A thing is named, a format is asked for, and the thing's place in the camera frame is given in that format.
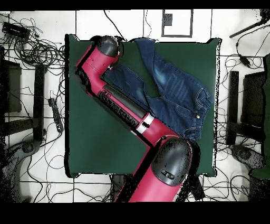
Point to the blue denim jeans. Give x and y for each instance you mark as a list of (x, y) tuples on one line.
[(179, 95)]

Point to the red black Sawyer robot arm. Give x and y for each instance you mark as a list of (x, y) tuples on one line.
[(158, 131)]

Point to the dark flat panel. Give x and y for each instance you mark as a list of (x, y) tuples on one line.
[(13, 88), (253, 99)]

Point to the dark green table cloth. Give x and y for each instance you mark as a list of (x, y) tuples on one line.
[(95, 137)]

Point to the black power strip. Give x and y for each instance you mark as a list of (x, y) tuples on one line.
[(197, 188), (56, 115)]

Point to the black wheeled chair base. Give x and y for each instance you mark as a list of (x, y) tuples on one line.
[(245, 155), (28, 146)]

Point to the black power adapter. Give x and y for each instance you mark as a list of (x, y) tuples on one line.
[(244, 60)]

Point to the black tripod pole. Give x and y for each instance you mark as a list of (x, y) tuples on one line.
[(244, 30)]

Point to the black electronics box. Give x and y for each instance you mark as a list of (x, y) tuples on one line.
[(15, 30)]

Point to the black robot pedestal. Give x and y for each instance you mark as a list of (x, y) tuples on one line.
[(119, 186)]

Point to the black stand base frame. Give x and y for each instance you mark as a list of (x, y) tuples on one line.
[(39, 101), (233, 101)]

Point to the grey square floor frame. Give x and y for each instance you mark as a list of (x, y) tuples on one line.
[(167, 20)]

